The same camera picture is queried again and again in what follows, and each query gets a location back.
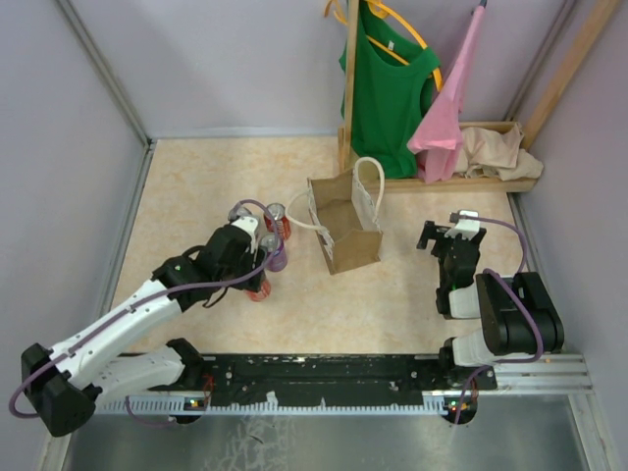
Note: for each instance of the purple soda can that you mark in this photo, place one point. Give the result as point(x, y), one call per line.
point(237, 212)
point(275, 249)

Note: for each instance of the red soda can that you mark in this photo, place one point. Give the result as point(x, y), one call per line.
point(277, 217)

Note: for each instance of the wooden clothes rack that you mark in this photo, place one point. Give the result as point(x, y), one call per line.
point(347, 61)

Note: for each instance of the beige cloth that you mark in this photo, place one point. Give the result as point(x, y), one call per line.
point(492, 154)

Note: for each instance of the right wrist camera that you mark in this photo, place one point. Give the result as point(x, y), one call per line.
point(465, 223)

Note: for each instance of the wooden pole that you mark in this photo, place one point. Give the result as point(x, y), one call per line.
point(573, 34)

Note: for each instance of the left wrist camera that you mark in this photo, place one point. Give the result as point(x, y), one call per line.
point(251, 225)

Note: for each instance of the pink t-shirt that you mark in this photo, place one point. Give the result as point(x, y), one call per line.
point(437, 141)

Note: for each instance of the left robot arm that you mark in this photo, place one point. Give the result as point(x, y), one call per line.
point(67, 382)

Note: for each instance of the green t-shirt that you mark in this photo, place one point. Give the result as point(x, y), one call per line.
point(393, 91)

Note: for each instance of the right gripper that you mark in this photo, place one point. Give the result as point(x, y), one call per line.
point(437, 233)

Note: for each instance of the brown canvas bag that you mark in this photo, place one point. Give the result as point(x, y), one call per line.
point(344, 216)

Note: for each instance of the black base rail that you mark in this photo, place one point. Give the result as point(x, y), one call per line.
point(311, 380)

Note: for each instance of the red cola can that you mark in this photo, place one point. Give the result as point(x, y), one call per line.
point(261, 294)

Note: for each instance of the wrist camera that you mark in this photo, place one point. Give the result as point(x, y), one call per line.
point(465, 223)
point(251, 225)

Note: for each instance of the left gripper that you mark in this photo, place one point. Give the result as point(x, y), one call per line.
point(249, 259)

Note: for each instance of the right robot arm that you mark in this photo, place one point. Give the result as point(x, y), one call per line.
point(518, 320)

